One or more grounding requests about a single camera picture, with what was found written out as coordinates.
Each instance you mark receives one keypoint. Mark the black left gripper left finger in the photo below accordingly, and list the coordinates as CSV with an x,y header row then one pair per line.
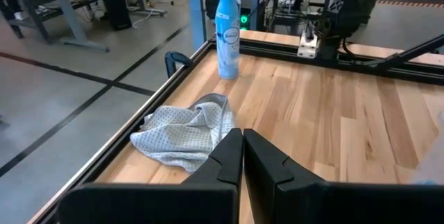
x,y
194,203

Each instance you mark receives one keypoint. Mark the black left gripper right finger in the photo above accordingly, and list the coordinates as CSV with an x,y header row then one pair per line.
x,y
295,203

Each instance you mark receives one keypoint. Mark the grey waffle microfiber towel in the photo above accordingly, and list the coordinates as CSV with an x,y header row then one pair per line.
x,y
173,137

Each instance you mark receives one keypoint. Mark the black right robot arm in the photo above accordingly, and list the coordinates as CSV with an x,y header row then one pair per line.
x,y
347,9

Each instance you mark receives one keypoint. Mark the blue Febreze spray bottle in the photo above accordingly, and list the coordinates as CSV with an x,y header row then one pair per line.
x,y
228,43

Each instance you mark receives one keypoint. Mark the black box with green light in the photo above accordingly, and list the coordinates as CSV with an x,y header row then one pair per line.
x,y
244,19

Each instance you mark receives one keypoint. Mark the white desk with blue legs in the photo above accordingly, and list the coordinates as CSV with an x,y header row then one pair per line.
x,y
197,12

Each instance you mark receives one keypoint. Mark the black bag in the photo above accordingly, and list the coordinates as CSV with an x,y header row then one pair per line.
x,y
211,3

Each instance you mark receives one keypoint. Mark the grey-legged desk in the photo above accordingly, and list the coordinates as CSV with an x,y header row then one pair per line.
x,y
69,12

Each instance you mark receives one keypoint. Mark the black aluminium table frame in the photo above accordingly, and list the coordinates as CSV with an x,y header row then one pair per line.
x,y
270,52

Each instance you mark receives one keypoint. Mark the white metal corner bracket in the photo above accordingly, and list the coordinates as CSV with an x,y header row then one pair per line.
x,y
308,45

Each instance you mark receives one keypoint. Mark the black diagonal frame strut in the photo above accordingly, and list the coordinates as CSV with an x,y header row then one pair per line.
x,y
409,52

